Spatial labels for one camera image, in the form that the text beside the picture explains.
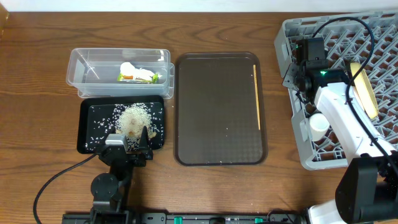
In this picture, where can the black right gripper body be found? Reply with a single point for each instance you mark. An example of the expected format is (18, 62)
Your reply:
(296, 80)

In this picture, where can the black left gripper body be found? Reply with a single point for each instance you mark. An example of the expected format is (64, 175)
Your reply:
(130, 154)

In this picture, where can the white cup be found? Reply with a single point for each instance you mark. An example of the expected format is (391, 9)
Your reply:
(319, 125)

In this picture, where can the yellow plate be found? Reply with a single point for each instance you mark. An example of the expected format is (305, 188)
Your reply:
(366, 94)

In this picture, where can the green snack wrapper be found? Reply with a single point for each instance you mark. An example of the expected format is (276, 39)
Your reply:
(152, 80)

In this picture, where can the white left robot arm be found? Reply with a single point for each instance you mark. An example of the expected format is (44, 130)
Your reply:
(110, 190)

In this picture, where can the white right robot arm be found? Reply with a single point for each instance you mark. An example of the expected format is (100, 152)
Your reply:
(368, 189)

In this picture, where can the spilled rice food waste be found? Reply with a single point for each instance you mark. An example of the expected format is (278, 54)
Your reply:
(128, 119)

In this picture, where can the black waste tray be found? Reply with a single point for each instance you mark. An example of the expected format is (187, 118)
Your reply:
(110, 101)

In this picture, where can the grey dishwasher rack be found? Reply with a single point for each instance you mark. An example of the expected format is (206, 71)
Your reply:
(370, 34)

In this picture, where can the clear plastic waste bin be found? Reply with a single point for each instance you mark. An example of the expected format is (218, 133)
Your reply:
(94, 72)

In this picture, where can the right wooden chopstick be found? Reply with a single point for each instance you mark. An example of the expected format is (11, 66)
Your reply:
(257, 97)

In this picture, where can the dark brown serving tray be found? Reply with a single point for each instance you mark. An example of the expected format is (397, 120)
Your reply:
(215, 110)

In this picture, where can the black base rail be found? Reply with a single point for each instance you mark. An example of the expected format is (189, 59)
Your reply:
(217, 218)

